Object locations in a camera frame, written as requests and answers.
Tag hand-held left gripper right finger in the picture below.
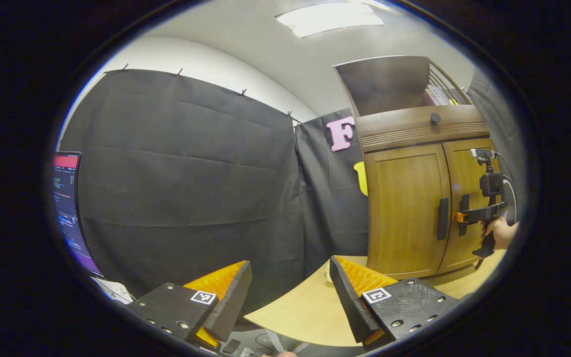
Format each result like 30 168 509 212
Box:
329 255 462 348

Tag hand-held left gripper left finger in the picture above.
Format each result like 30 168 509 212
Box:
126 260 254 350

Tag black door handle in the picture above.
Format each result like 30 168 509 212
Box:
458 194 470 236
438 198 450 241

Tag wooden shoe cabinet door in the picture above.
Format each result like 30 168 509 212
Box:
364 144 452 279
438 138 507 274

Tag wooden double-door shoe cabinet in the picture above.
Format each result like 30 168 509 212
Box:
334 55 507 280

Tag wooden cabinet drawer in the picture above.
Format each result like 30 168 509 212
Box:
356 104 490 153

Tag white papers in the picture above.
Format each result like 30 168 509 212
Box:
91 277 135 304

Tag black backdrop cloth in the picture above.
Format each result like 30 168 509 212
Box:
57 68 526 318

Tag computer monitor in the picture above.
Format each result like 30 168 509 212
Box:
53 151 104 278

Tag large ceiling light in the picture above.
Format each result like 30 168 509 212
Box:
275 4 385 39

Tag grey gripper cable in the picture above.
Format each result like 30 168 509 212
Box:
498 154 518 226

